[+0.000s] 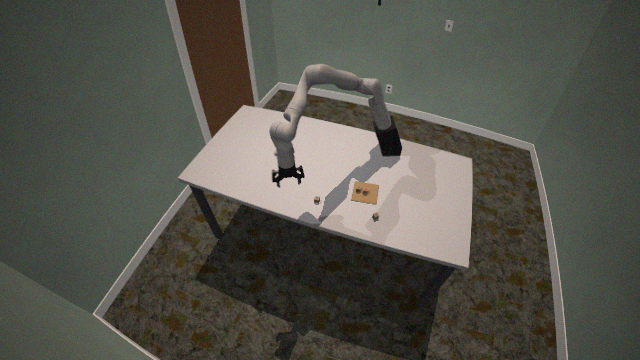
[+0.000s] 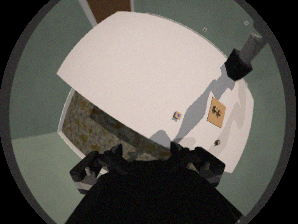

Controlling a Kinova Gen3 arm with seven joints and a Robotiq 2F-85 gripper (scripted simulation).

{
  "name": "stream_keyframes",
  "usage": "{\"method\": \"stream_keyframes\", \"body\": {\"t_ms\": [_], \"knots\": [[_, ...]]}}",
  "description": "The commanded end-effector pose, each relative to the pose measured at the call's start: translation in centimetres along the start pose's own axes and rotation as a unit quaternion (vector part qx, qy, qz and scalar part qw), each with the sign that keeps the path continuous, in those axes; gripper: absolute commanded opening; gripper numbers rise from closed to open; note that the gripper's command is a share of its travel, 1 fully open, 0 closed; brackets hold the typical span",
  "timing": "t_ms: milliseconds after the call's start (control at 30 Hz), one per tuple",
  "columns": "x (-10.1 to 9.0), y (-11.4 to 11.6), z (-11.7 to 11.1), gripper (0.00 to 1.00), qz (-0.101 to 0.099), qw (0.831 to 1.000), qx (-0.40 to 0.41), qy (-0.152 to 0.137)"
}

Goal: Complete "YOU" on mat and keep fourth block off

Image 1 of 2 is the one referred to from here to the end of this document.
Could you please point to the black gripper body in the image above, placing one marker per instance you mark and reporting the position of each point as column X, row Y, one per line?
column 289, row 170

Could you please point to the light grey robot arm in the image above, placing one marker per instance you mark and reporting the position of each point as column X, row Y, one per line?
column 316, row 75

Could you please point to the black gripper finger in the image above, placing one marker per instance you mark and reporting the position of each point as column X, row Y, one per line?
column 297, row 175
column 274, row 173

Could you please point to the tan square mat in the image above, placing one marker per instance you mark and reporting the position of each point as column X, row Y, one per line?
column 370, row 197

